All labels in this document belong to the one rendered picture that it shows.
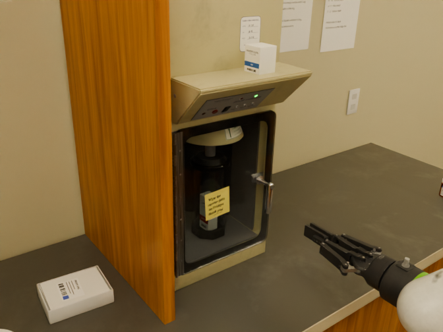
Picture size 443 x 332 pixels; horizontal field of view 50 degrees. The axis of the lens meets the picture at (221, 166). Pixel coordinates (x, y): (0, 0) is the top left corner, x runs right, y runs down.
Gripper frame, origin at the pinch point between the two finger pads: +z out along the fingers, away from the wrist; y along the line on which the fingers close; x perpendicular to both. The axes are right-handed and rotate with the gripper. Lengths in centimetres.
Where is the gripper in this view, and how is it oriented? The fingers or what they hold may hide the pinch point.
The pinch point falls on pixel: (318, 234)
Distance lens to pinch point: 117.4
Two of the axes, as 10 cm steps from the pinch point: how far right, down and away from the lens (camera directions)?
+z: -6.0, -3.4, 7.3
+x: -0.4, 9.2, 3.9
